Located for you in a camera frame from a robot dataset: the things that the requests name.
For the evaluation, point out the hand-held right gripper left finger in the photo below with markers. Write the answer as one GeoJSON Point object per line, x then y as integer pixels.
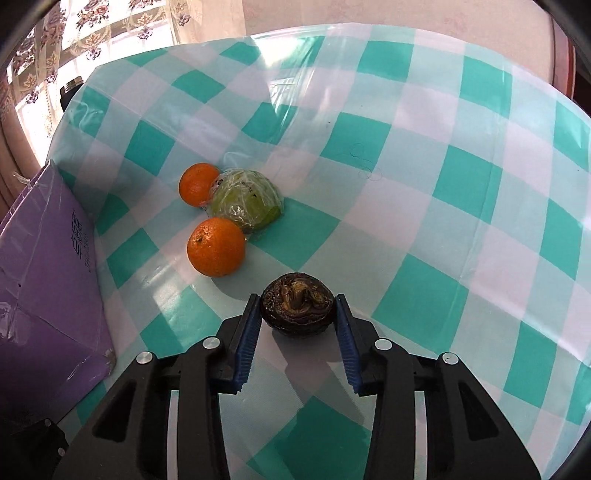
{"type": "Point", "coordinates": [244, 346]}

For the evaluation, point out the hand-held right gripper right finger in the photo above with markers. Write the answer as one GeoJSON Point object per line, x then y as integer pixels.
{"type": "Point", "coordinates": [349, 346]}

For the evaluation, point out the dark brown avocado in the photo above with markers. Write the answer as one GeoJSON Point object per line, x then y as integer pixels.
{"type": "Point", "coordinates": [298, 302]}

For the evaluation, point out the purple cardboard box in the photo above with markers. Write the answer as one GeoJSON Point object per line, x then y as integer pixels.
{"type": "Point", "coordinates": [46, 286]}

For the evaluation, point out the orange mandarin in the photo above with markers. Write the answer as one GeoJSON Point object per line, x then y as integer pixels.
{"type": "Point", "coordinates": [216, 247]}
{"type": "Point", "coordinates": [198, 183]}

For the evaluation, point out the small wrapped green fruit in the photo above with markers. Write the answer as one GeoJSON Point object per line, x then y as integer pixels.
{"type": "Point", "coordinates": [244, 203]}

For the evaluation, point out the teal checkered tablecloth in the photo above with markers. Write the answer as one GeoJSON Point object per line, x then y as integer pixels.
{"type": "Point", "coordinates": [415, 207]}

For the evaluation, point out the dark metal fitting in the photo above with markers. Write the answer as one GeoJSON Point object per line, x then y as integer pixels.
{"type": "Point", "coordinates": [70, 91]}

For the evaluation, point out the floral lace curtain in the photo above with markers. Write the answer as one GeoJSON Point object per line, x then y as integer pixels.
{"type": "Point", "coordinates": [92, 37]}

